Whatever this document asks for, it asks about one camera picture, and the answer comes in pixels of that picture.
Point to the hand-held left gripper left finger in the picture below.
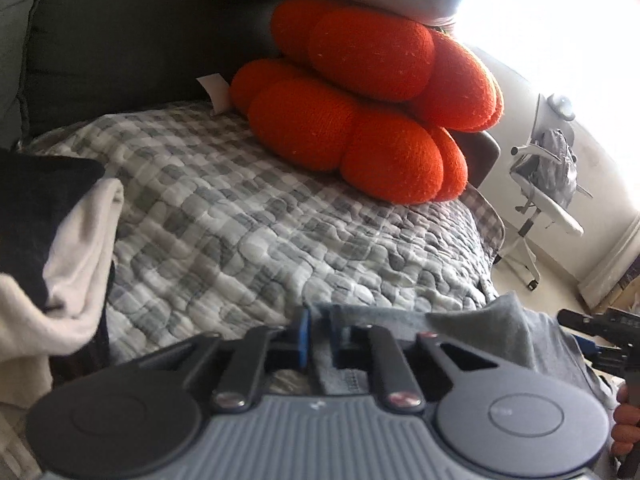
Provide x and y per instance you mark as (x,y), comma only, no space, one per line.
(303,341)

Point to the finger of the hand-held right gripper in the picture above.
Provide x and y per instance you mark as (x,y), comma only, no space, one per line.
(582,320)
(597,352)

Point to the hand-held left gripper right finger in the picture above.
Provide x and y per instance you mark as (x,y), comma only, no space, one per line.
(336,341)

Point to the grey t-shirt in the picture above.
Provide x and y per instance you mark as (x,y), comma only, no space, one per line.
(500,330)

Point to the person's right hand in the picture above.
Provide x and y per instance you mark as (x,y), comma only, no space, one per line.
(627,422)

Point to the white office chair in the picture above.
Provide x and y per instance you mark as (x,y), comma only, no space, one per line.
(550,210)

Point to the grey checked quilted blanket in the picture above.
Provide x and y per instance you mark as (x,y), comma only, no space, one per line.
(240,235)

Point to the grey backpack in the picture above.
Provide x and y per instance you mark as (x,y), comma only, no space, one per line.
(552,167)

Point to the orange pumpkin cushion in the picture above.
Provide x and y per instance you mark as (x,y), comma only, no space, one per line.
(340,130)
(380,55)

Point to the beige and navy folded garment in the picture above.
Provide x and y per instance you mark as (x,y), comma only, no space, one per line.
(60,270)

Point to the grey sofa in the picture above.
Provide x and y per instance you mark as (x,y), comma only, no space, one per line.
(125,35)

